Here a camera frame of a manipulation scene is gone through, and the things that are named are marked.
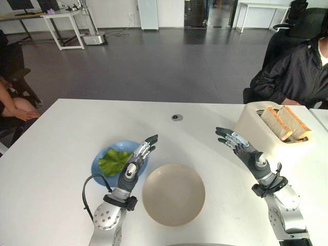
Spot computer monitor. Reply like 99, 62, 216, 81
6, 0, 35, 16

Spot black cable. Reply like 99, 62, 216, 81
261, 162, 283, 198
81, 174, 113, 223

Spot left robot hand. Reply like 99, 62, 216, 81
110, 134, 159, 201

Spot green lettuce leaf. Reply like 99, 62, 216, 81
98, 149, 134, 177

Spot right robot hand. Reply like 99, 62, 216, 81
215, 127, 277, 186

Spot bread slice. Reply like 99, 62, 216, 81
260, 106, 293, 141
277, 105, 312, 141

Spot beige plate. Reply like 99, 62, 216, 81
142, 163, 206, 227

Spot blue plate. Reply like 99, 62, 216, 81
91, 141, 149, 189

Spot silver wheeled stand base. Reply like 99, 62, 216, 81
81, 32, 107, 46

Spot cream toaster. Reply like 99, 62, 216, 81
233, 102, 316, 172

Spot person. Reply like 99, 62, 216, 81
0, 76, 41, 121
250, 35, 328, 106

